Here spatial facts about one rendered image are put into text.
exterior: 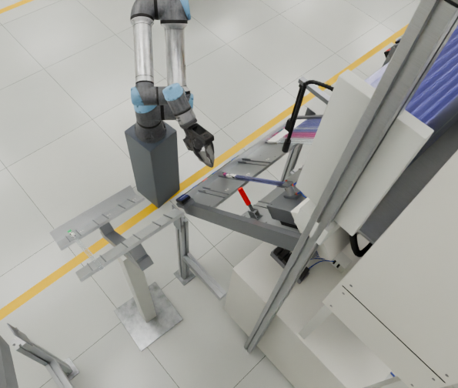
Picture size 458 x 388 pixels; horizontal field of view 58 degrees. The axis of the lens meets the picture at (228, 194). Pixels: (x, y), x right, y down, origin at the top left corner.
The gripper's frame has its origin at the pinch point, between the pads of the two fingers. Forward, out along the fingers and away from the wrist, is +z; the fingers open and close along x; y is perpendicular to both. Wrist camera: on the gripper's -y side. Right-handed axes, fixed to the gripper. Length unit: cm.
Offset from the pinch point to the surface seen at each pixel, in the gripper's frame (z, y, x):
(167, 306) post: 63, 38, 41
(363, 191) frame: -16, -100, 23
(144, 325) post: 63, 38, 55
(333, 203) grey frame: -14, -94, 25
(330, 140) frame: -27, -96, 23
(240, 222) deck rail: 4.4, -44.4, 21.1
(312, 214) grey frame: -10, -86, 25
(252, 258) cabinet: 34.2, -20.3, 12.3
